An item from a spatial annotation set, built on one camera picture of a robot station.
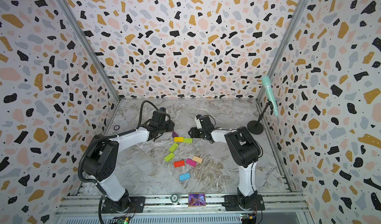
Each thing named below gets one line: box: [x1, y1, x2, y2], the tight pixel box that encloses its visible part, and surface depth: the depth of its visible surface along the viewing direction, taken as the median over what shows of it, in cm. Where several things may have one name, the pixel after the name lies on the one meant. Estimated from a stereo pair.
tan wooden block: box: [191, 155, 203, 164], surface depth 91 cm
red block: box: [173, 160, 186, 168], surface depth 89 cm
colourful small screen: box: [188, 193, 206, 207], surface depth 76 cm
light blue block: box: [179, 172, 191, 182], surface depth 85 cm
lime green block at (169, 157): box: [164, 152, 176, 163], surface depth 92 cm
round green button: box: [170, 193, 179, 203], surface depth 72 cm
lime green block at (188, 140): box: [183, 137, 193, 144], surface depth 100 cm
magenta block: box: [185, 158, 197, 168], surface depth 89 cm
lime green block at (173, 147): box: [169, 142, 179, 153], surface depth 96 cm
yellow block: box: [174, 136, 185, 143], surface depth 99 cm
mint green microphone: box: [261, 75, 279, 117], surface depth 84 cm
